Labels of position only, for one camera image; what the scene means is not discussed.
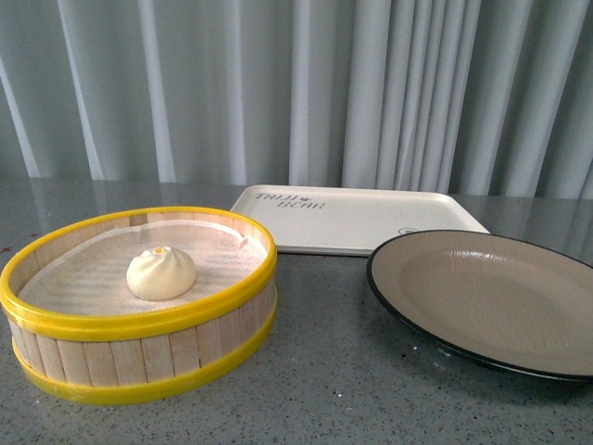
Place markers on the white steamed bun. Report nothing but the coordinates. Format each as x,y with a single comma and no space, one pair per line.
161,273

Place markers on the beige plate black rim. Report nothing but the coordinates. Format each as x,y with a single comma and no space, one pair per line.
505,303

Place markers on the cream bear print tray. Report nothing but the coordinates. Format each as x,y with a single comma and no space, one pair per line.
343,221

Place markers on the white steamer liner cloth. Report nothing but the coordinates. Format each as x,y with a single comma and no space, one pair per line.
91,280

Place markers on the grey pleated curtain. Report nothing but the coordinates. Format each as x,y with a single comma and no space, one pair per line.
466,97

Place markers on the yellow rimmed bamboo steamer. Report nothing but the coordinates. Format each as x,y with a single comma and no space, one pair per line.
144,356

